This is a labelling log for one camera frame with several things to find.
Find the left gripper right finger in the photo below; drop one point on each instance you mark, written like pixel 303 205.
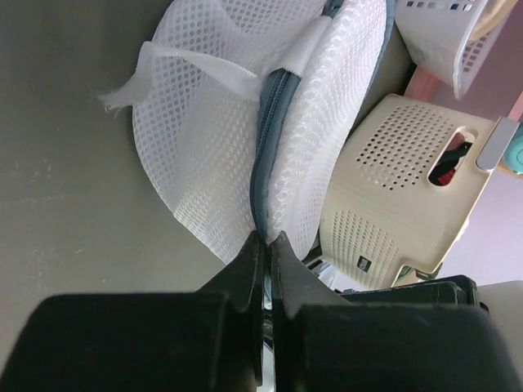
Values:
pixel 322 342

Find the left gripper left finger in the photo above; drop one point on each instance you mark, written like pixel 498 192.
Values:
pixel 207 340

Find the white mesh laundry bag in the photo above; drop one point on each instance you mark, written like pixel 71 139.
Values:
pixel 241 108

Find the cream laundry hamper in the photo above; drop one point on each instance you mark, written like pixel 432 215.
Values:
pixel 381 212

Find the teal pink headphones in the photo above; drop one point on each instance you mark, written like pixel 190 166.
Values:
pixel 513 156

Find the white perforated plastic basket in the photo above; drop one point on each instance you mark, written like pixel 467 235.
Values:
pixel 449 41

